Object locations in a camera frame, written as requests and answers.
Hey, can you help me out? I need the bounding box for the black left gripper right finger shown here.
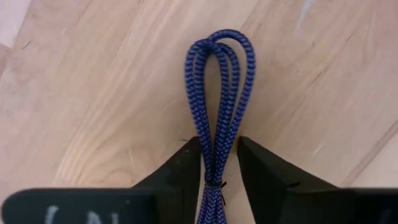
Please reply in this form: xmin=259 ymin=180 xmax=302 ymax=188
xmin=237 ymin=136 xmax=398 ymax=224

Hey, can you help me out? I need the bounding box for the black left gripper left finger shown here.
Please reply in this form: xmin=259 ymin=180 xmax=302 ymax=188
xmin=1 ymin=136 xmax=205 ymax=224

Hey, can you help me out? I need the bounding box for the blue braided USB-C cable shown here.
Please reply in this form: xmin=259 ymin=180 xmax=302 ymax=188
xmin=184 ymin=28 xmax=257 ymax=224

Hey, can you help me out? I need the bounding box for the black twist tie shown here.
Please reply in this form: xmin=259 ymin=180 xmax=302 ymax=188
xmin=204 ymin=180 xmax=228 ymax=206

